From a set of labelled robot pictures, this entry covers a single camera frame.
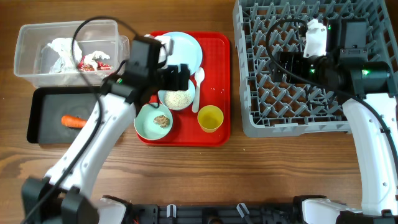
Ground white rice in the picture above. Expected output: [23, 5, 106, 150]
[164, 91, 193, 110]

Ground light blue bowl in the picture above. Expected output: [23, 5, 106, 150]
[158, 80, 195, 111]

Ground brown food scrap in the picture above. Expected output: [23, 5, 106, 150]
[154, 114, 171, 128]

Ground mint green bowl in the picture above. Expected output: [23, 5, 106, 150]
[134, 103, 173, 141]

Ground yellow plastic cup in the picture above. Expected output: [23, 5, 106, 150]
[197, 105, 224, 133]

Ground red snack wrapper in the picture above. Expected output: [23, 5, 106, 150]
[78, 55, 112, 72]

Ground small twisted white napkin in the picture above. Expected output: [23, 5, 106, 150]
[88, 50, 110, 63]

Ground large white napkin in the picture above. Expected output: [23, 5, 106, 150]
[47, 38, 83, 73]

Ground orange carrot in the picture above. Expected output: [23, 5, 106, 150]
[61, 114, 87, 129]

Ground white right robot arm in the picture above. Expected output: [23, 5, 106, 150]
[271, 19, 397, 223]

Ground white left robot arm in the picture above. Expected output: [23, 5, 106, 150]
[22, 35, 190, 223]

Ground grey dishwasher rack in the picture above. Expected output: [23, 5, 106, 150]
[233, 0, 397, 138]

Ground clear plastic waste bin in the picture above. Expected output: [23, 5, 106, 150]
[14, 20, 129, 88]

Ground black waste tray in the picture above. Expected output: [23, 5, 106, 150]
[27, 86, 96, 144]

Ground white plastic spoon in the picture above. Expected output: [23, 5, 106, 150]
[192, 67, 205, 113]

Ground light blue plate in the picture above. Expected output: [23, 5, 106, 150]
[163, 32, 203, 75]

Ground red plastic tray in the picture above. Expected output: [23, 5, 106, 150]
[138, 31, 231, 147]

